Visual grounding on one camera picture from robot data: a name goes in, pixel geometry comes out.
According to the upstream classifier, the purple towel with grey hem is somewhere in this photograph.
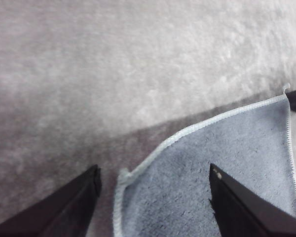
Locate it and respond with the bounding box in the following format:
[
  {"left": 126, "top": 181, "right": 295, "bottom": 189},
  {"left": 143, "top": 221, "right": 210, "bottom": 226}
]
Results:
[{"left": 112, "top": 82, "right": 296, "bottom": 237}]

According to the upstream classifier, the grey table cloth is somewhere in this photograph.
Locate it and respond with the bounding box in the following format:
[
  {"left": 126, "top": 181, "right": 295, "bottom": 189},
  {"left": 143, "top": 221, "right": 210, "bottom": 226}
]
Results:
[{"left": 0, "top": 0, "right": 296, "bottom": 237}]

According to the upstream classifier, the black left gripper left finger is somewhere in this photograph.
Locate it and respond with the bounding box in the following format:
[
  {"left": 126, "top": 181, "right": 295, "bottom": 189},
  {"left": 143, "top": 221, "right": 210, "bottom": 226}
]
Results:
[{"left": 0, "top": 164, "right": 102, "bottom": 237}]

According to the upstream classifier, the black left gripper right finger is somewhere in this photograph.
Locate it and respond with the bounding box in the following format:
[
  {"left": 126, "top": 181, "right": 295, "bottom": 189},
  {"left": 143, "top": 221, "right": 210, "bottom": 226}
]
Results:
[{"left": 208, "top": 162, "right": 296, "bottom": 237}]

